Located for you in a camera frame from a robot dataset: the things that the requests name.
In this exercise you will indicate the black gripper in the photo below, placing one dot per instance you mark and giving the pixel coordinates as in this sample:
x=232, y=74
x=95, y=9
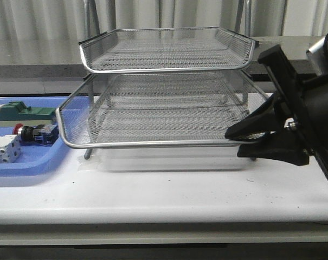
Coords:
x=308, y=104

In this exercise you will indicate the silver mesh tray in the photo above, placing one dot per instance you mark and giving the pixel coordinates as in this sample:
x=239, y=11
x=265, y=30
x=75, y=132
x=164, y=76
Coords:
x=166, y=50
x=161, y=127
x=230, y=88

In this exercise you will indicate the red emergency stop button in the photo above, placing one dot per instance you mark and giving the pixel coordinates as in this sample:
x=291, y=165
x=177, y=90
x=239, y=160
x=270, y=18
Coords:
x=41, y=134

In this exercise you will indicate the silver mesh top tray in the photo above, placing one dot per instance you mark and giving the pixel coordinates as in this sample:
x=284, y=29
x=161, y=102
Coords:
x=166, y=50

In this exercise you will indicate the silver mesh bottom tray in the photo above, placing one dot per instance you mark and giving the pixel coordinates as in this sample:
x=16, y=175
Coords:
x=161, y=127

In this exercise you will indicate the blue plastic tray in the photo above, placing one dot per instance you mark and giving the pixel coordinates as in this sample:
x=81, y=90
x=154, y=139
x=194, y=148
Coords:
x=36, y=159

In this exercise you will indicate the green terminal block component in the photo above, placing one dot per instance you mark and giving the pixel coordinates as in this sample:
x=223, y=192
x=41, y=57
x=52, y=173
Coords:
x=17, y=112

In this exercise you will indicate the white electrical block component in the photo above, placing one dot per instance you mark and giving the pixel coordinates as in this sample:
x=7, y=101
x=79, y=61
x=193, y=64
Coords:
x=10, y=148

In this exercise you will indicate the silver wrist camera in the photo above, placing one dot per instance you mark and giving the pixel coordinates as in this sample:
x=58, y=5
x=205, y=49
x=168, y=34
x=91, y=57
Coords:
x=318, y=57

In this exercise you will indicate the grey metal rack frame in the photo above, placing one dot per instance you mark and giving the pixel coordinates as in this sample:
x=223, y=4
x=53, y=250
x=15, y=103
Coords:
x=152, y=88

